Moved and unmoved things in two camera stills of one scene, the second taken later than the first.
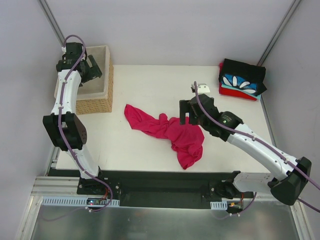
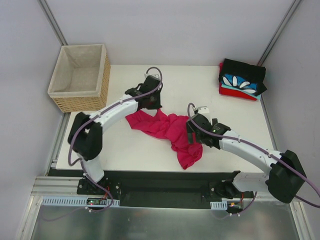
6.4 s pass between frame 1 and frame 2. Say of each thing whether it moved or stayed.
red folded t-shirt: stayed
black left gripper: moved
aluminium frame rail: stayed
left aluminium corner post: stayed
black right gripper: moved
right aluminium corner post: stayed
